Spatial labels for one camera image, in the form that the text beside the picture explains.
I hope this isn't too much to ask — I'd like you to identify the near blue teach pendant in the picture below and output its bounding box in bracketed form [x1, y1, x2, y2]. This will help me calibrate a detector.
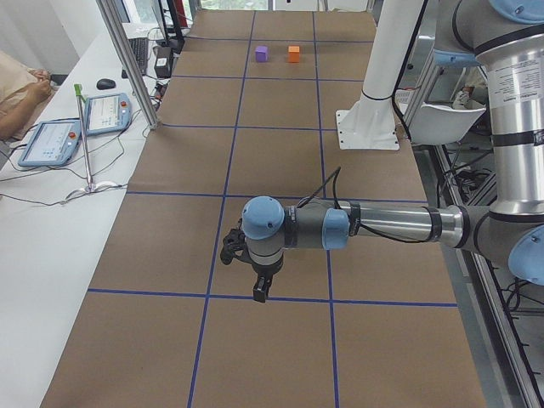
[18, 120, 81, 167]

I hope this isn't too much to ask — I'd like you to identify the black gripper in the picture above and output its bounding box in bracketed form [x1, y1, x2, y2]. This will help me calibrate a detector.
[252, 257, 284, 303]

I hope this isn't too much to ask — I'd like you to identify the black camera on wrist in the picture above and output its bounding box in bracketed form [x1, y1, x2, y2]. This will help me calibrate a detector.
[220, 228, 248, 265]

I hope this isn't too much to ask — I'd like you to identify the black computer mouse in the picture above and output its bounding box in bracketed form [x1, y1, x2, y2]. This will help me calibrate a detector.
[96, 78, 116, 90]

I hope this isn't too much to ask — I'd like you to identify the black keyboard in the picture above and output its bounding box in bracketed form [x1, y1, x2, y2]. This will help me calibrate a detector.
[129, 37, 148, 75]

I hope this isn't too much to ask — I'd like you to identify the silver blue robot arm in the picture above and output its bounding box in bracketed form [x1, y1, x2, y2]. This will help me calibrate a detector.
[220, 1, 543, 302]

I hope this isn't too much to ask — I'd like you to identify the white plastic chair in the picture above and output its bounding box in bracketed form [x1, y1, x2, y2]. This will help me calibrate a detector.
[410, 103, 486, 145]

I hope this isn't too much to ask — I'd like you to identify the person's forearm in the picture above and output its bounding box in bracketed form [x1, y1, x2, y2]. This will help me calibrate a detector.
[0, 94, 37, 140]

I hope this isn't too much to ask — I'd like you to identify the black power adapter box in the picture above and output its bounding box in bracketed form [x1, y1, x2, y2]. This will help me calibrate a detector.
[154, 47, 173, 79]

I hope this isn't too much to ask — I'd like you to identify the blue teach pendant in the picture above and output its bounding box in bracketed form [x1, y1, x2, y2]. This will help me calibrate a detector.
[84, 93, 132, 136]
[18, 120, 81, 167]

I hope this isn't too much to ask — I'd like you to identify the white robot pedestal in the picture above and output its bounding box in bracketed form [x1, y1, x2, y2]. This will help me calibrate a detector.
[336, 0, 425, 150]

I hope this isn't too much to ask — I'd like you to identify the aluminium frame post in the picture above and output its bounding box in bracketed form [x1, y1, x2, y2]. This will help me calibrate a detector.
[96, 0, 159, 130]

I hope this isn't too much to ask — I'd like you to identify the metal stand with green clip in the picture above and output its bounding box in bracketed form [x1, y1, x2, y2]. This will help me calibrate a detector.
[64, 83, 122, 204]

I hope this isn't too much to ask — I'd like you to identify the far blue teach pendant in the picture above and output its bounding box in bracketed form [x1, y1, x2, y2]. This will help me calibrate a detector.
[84, 93, 132, 136]

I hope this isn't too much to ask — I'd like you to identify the orange foam block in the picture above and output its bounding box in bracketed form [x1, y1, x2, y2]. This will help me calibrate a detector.
[287, 45, 301, 64]

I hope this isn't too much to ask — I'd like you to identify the person's hand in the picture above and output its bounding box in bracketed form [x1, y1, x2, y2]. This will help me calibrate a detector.
[26, 81, 52, 104]

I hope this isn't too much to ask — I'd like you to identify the purple foam block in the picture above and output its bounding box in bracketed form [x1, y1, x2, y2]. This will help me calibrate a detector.
[255, 45, 269, 63]

